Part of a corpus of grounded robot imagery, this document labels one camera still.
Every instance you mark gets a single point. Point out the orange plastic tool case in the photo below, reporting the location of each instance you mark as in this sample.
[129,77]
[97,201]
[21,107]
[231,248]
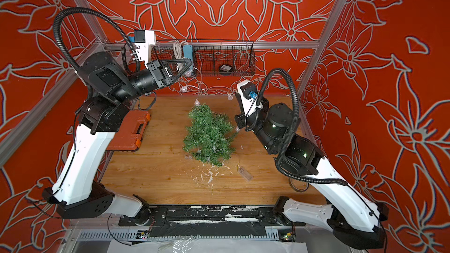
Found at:
[130,134]

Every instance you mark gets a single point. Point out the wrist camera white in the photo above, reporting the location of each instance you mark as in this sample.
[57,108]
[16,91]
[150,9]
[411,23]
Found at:
[246,96]
[144,41]

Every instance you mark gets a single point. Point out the clear battery pack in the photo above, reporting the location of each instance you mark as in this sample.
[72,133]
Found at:
[245,174]

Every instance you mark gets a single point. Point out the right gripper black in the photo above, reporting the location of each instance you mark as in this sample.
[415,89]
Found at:
[243,120]

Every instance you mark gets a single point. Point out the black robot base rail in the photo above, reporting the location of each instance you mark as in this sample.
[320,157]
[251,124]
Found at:
[162,215]

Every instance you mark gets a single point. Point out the clear bulb string lights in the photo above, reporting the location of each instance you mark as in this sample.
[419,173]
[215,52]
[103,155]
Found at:
[200,89]

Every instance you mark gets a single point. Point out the small black device in basket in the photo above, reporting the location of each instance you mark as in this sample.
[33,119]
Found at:
[225,69]

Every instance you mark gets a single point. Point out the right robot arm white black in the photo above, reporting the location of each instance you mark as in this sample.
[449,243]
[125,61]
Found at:
[349,216]

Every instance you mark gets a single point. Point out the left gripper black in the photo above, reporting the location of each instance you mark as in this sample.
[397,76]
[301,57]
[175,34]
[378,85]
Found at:
[162,73]

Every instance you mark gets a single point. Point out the small green christmas tree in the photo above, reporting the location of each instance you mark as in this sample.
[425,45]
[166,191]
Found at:
[210,136]

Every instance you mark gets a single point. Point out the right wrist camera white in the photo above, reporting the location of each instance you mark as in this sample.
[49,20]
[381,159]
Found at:
[246,96]

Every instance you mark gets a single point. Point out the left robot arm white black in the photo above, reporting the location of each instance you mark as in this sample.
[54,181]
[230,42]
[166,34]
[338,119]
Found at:
[112,89]

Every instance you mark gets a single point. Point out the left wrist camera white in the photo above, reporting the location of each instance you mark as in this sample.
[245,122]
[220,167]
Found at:
[144,41]

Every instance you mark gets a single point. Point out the black wire wall basket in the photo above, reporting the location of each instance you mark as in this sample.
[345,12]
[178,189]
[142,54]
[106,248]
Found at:
[208,56]

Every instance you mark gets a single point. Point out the light blue box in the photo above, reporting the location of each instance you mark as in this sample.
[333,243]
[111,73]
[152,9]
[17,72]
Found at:
[188,53]

